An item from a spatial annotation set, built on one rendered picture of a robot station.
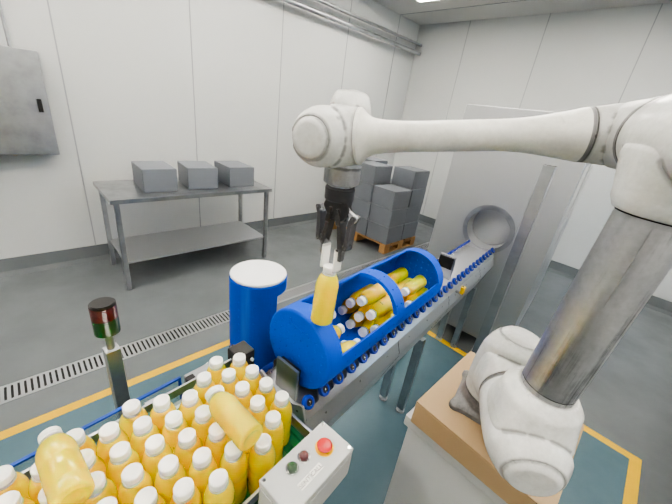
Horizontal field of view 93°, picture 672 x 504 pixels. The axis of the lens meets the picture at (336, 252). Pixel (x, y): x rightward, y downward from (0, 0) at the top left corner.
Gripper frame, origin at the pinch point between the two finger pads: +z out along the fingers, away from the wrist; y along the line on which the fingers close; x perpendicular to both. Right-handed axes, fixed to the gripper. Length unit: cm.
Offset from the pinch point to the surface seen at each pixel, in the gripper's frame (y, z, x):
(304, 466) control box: -21.5, 34.9, 27.1
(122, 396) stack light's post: 41, 53, 44
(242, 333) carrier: 60, 69, -12
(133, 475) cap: 3, 37, 53
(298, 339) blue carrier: 6.9, 31.1, 2.8
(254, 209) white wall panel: 328, 110, -215
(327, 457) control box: -23.7, 35.0, 22.0
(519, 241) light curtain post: -24, 19, -141
